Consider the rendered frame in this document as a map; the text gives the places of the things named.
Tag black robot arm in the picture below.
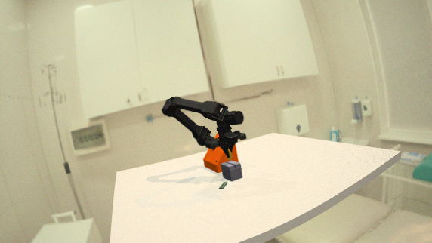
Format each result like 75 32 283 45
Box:
162 97 244 146

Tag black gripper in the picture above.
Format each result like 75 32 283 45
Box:
205 125 246 158

